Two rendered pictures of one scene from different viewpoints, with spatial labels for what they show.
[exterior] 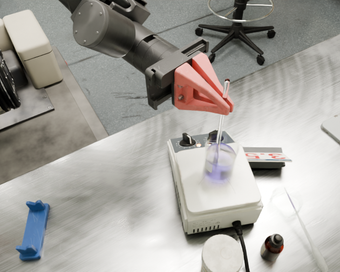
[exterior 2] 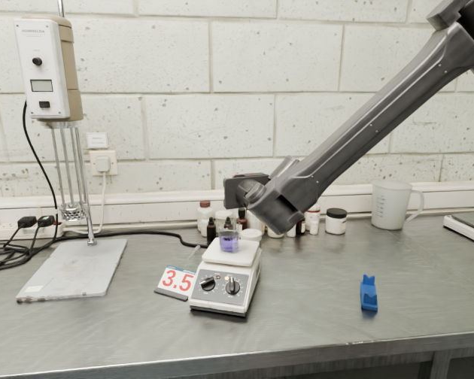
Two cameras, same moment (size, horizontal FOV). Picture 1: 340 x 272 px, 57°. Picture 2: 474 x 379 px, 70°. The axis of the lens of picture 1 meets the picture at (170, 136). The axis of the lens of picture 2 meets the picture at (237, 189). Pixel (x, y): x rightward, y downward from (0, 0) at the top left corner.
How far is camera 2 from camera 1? 1.00 m
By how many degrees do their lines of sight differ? 110
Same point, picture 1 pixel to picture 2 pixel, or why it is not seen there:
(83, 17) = not seen: hidden behind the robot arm
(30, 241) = (369, 289)
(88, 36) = not seen: hidden behind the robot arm
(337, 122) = (92, 289)
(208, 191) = (242, 244)
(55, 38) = not seen: outside the picture
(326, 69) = (1, 340)
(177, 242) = (267, 271)
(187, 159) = (245, 258)
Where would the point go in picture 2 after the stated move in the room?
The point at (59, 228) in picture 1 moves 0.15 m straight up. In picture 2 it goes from (350, 295) to (356, 235)
